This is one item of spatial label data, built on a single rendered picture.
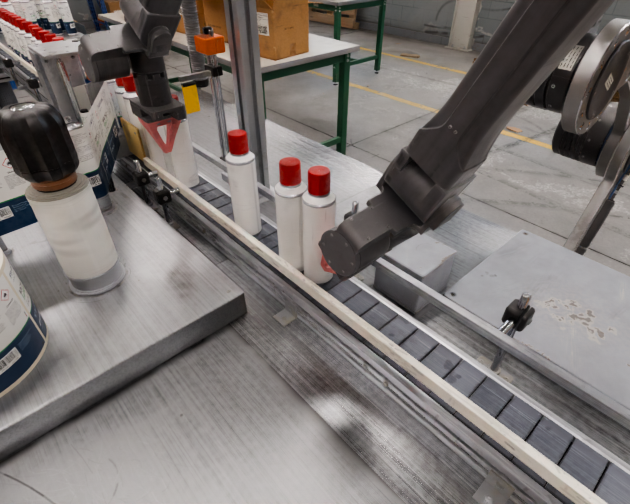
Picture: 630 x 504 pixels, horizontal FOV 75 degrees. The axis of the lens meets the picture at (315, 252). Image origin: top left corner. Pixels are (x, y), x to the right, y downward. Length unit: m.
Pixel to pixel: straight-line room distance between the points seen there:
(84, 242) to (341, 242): 0.42
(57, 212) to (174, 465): 0.38
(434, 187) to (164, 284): 0.49
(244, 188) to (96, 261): 0.27
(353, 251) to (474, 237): 0.55
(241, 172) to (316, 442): 0.45
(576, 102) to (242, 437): 0.78
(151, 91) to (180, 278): 0.33
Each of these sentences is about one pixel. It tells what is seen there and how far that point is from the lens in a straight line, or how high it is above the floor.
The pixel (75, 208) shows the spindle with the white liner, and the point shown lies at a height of 1.04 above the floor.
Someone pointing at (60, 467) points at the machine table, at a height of 0.83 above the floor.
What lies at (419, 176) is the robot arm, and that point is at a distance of 0.45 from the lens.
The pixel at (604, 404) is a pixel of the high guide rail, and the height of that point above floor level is 0.96.
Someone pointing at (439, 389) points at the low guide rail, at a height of 0.91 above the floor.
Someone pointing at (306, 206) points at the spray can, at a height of 1.03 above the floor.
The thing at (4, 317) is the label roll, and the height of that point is 0.98.
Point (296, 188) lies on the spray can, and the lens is 0.63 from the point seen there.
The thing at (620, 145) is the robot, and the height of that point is 0.91.
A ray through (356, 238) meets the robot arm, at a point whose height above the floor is 1.10.
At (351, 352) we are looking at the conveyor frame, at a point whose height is 0.86.
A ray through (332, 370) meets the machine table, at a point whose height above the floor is 0.83.
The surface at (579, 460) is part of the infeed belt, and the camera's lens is 0.61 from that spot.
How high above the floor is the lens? 1.36
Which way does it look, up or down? 39 degrees down
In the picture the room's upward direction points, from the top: straight up
